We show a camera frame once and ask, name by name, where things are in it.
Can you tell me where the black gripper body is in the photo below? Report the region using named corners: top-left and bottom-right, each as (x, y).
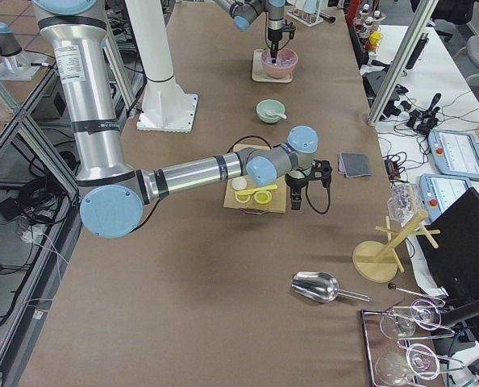
top-left (267, 15), bottom-right (284, 44)
top-left (285, 170), bottom-right (307, 197)

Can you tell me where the white ceramic spoon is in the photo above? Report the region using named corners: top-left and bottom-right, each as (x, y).
top-left (265, 110), bottom-right (287, 119)

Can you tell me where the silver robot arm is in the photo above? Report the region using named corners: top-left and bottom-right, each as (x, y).
top-left (215, 0), bottom-right (285, 63)
top-left (34, 1), bottom-right (319, 239)

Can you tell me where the clear ice cubes pile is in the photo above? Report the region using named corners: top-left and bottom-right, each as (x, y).
top-left (263, 52), bottom-right (298, 69)

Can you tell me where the pink bowl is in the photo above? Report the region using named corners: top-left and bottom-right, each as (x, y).
top-left (261, 48), bottom-right (298, 78)

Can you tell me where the mint green bowl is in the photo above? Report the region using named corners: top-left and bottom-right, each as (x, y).
top-left (256, 99), bottom-right (285, 123)

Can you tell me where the metal ice scoop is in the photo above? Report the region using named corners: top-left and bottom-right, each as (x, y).
top-left (291, 271), bottom-right (370, 303)

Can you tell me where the bamboo cutting board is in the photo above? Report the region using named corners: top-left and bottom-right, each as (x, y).
top-left (223, 142), bottom-right (287, 214)

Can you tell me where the yellow plastic knife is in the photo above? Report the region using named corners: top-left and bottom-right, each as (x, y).
top-left (235, 184), bottom-right (278, 196)

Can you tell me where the beige plastic tray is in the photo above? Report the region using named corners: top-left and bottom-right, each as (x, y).
top-left (252, 49), bottom-right (293, 84)

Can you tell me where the lemon slice stack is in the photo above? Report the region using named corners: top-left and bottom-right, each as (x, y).
top-left (253, 190), bottom-right (273, 205)

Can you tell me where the pastel cup rack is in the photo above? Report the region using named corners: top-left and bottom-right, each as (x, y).
top-left (287, 0), bottom-right (335, 27)

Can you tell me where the single lemon slice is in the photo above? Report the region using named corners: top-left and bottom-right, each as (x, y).
top-left (235, 194), bottom-right (251, 204)

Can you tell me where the grey folded cloth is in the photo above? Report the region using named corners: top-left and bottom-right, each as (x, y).
top-left (338, 152), bottom-right (371, 177)

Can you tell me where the wooden mug tree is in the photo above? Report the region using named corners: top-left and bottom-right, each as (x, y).
top-left (352, 210), bottom-right (441, 283)

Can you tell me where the blue teach pendant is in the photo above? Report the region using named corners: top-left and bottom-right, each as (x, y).
top-left (427, 129), bottom-right (479, 181)
top-left (419, 173), bottom-right (472, 222)

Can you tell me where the black monitor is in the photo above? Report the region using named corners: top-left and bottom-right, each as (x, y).
top-left (417, 188), bottom-right (479, 299)

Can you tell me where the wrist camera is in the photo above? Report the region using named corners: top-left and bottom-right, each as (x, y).
top-left (311, 160), bottom-right (332, 189)
top-left (282, 20), bottom-right (296, 40)

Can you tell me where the aluminium frame post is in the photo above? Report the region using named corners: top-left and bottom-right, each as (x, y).
top-left (367, 0), bottom-right (438, 127)

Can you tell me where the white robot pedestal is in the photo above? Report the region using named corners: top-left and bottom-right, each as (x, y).
top-left (126, 0), bottom-right (198, 133)

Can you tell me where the wire glass rack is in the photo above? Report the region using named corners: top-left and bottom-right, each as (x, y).
top-left (360, 298), bottom-right (465, 386)

